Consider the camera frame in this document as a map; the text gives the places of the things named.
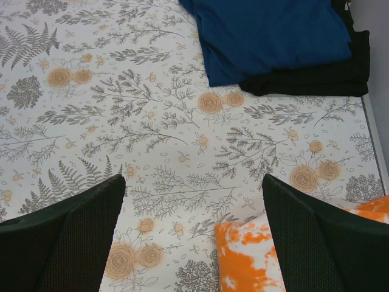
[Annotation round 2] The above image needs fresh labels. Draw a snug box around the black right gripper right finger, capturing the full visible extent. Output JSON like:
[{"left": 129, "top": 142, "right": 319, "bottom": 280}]
[{"left": 262, "top": 174, "right": 388, "bottom": 291}]

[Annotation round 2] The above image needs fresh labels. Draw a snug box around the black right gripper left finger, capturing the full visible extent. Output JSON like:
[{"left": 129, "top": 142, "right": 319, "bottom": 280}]
[{"left": 1, "top": 175, "right": 125, "bottom": 291}]

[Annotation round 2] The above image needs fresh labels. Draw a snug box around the orange white tie-dye t-shirt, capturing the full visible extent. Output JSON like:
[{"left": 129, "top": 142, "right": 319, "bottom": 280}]
[{"left": 214, "top": 194, "right": 389, "bottom": 292}]

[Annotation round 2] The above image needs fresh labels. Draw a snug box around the folded black t-shirt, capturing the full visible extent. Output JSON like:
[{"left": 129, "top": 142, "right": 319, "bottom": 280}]
[{"left": 239, "top": 1, "right": 370, "bottom": 97}]

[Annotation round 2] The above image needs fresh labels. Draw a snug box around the folded blue t-shirt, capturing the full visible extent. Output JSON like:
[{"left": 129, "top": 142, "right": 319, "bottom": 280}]
[{"left": 180, "top": 0, "right": 351, "bottom": 86}]

